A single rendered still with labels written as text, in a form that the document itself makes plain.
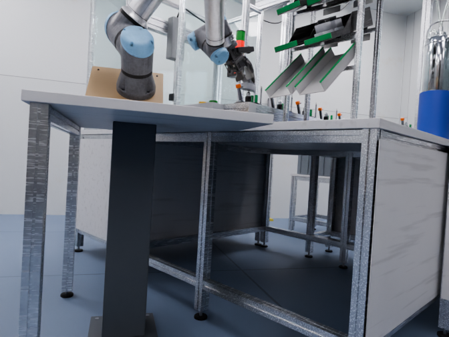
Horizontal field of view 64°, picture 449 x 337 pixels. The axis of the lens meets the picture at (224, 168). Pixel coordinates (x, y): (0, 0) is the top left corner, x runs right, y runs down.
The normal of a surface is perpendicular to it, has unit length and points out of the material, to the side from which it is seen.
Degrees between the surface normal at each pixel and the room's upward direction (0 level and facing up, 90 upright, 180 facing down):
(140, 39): 52
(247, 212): 90
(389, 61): 90
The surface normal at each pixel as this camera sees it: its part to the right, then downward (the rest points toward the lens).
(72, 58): 0.28, 0.04
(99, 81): 0.20, -0.69
